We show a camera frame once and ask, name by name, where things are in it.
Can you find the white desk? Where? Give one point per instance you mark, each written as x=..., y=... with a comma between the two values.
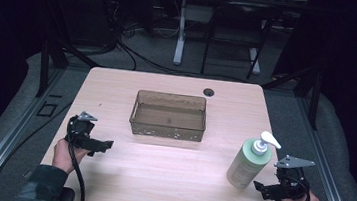
x=180, y=40

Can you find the person's left hand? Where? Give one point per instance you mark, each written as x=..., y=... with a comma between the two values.
x=63, y=155

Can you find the dark equipment cabinet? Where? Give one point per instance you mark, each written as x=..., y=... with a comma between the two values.
x=85, y=13

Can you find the brown translucent plastic box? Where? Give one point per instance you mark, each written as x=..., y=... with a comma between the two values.
x=168, y=118

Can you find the aluminium floor rail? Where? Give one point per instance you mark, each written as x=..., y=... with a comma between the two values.
x=328, y=183
x=3, y=149

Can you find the black metal frame stand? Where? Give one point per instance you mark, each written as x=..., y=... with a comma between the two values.
x=48, y=63
x=314, y=94

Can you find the black chair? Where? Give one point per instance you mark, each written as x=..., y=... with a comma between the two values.
x=242, y=20

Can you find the green pump soap bottle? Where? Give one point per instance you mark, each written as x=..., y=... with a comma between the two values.
x=249, y=163

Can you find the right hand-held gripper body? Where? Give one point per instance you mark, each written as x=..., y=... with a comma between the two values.
x=291, y=183

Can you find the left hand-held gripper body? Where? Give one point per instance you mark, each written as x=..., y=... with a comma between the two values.
x=80, y=130

